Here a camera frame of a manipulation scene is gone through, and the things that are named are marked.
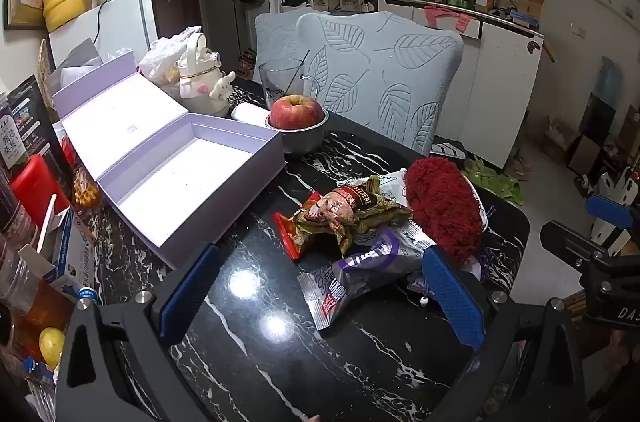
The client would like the gold brown snack packet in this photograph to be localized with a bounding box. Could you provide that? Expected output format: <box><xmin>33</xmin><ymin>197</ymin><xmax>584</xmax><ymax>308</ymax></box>
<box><xmin>300</xmin><ymin>175</ymin><xmax>414</xmax><ymax>256</ymax></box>

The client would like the silver purple snack packet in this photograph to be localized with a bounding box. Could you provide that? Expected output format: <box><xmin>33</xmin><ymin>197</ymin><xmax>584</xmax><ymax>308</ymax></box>
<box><xmin>297</xmin><ymin>227</ymin><xmax>437</xmax><ymax>333</ymax></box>

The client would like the pink cloth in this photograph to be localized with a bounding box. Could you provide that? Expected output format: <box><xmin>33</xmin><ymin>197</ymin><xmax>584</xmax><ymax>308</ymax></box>
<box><xmin>425</xmin><ymin>5</ymin><xmax>475</xmax><ymax>36</ymax></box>

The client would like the white green snack packet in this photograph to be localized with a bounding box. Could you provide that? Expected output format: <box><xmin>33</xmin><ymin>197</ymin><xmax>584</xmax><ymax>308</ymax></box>
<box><xmin>370</xmin><ymin>169</ymin><xmax>417</xmax><ymax>209</ymax></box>

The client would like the glass mug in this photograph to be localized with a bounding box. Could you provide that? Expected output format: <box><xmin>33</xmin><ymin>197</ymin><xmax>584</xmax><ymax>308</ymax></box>
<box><xmin>257</xmin><ymin>58</ymin><xmax>321</xmax><ymax>104</ymax></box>

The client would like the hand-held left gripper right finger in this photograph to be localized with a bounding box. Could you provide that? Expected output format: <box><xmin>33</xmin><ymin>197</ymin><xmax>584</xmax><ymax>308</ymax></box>
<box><xmin>422</xmin><ymin>246</ymin><xmax>586</xmax><ymax>422</ymax></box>

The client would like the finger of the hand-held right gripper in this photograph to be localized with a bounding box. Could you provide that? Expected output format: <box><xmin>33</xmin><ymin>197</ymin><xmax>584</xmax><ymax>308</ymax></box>
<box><xmin>540</xmin><ymin>219</ymin><xmax>611</xmax><ymax>274</ymax></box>
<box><xmin>586</xmin><ymin>193</ymin><xmax>640</xmax><ymax>235</ymax></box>

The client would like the red fluffy scrunchie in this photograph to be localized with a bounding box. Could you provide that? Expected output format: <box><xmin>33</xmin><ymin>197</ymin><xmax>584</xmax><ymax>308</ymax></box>
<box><xmin>404</xmin><ymin>156</ymin><xmax>485</xmax><ymax>264</ymax></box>

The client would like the yellow ball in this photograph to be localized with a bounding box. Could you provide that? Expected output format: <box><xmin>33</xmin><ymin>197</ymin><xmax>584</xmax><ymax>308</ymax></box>
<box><xmin>40</xmin><ymin>327</ymin><xmax>66</xmax><ymax>366</ymax></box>

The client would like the white fridge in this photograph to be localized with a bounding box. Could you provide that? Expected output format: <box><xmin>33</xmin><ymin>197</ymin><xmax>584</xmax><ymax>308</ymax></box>
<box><xmin>48</xmin><ymin>0</ymin><xmax>160</xmax><ymax>69</ymax></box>

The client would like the blue white carton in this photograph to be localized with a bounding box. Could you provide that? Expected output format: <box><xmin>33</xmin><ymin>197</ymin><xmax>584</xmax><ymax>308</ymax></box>
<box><xmin>46</xmin><ymin>207</ymin><xmax>102</xmax><ymax>299</ymax></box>

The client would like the yellow packaged snack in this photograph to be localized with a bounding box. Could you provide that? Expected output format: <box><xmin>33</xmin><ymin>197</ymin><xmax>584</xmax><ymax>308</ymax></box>
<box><xmin>72</xmin><ymin>165</ymin><xmax>104</xmax><ymax>206</ymax></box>

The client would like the red apple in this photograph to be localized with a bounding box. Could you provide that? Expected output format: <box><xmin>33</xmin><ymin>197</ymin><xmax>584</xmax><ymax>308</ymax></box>
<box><xmin>270</xmin><ymin>94</ymin><xmax>325</xmax><ymax>131</ymax></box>

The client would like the open cardboard box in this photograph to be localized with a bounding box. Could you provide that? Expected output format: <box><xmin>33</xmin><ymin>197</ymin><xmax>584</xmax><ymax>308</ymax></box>
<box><xmin>514</xmin><ymin>0</ymin><xmax>547</xmax><ymax>29</ymax></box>

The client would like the black power cable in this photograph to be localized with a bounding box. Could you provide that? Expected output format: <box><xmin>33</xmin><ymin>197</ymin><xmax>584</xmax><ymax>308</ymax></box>
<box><xmin>92</xmin><ymin>0</ymin><xmax>108</xmax><ymax>53</ymax></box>

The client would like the black snack pouch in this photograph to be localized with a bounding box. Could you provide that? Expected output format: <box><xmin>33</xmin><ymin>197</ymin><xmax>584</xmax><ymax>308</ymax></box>
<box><xmin>0</xmin><ymin>75</ymin><xmax>76</xmax><ymax>203</ymax></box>

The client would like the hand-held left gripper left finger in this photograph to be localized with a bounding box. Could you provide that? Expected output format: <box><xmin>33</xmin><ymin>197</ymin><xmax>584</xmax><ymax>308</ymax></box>
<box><xmin>55</xmin><ymin>243</ymin><xmax>223</xmax><ymax>422</ymax></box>

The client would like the purple gift box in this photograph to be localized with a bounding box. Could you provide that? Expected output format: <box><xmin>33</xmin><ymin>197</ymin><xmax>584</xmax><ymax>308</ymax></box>
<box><xmin>52</xmin><ymin>51</ymin><xmax>287</xmax><ymax>270</ymax></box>

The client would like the glass jar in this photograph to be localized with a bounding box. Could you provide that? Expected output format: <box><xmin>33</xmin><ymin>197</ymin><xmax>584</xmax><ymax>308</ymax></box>
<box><xmin>0</xmin><ymin>247</ymin><xmax>41</xmax><ymax>304</ymax></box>

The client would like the red snack packet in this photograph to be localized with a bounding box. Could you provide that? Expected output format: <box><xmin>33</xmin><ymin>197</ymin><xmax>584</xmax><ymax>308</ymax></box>
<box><xmin>273</xmin><ymin>192</ymin><xmax>326</xmax><ymax>261</ymax></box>

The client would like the green slipper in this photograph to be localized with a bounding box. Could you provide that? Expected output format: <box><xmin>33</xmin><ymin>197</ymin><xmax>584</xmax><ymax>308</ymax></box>
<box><xmin>462</xmin><ymin>156</ymin><xmax>497</xmax><ymax>179</ymax></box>
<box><xmin>486</xmin><ymin>175</ymin><xmax>527</xmax><ymax>206</ymax></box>

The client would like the clear plastic food bag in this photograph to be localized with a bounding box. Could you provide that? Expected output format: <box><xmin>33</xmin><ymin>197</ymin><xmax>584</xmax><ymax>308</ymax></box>
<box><xmin>139</xmin><ymin>26</ymin><xmax>203</xmax><ymax>84</ymax></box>

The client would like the cream bottle with plush charm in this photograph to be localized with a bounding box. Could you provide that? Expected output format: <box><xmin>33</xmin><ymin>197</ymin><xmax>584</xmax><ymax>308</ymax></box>
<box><xmin>177</xmin><ymin>33</ymin><xmax>237</xmax><ymax>118</ymax></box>

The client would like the blue water jug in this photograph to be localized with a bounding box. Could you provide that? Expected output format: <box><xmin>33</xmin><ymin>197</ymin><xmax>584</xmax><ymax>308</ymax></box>
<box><xmin>595</xmin><ymin>56</ymin><xmax>624</xmax><ymax>106</ymax></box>

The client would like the white rolled towel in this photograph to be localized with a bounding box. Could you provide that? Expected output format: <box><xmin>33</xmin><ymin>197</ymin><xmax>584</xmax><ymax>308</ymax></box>
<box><xmin>231</xmin><ymin>102</ymin><xmax>271</xmax><ymax>127</ymax></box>

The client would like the small round bowl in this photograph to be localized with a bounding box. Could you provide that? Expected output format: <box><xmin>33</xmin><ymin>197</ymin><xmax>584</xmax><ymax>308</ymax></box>
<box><xmin>265</xmin><ymin>109</ymin><xmax>330</xmax><ymax>155</ymax></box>

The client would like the red plastic container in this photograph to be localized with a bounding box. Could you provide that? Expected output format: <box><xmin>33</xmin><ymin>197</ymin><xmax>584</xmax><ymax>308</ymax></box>
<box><xmin>10</xmin><ymin>155</ymin><xmax>71</xmax><ymax>228</ymax></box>

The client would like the yellow pot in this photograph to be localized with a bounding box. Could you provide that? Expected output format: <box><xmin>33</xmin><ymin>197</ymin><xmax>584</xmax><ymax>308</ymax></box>
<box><xmin>42</xmin><ymin>0</ymin><xmax>109</xmax><ymax>32</ymax></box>

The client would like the grey plastic bag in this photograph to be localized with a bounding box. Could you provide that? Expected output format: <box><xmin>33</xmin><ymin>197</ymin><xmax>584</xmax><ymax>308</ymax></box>
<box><xmin>52</xmin><ymin>37</ymin><xmax>104</xmax><ymax>71</ymax></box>

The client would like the white cabinet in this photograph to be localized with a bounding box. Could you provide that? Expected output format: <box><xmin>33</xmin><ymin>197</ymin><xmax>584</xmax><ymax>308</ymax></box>
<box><xmin>377</xmin><ymin>0</ymin><xmax>546</xmax><ymax>169</ymax></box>

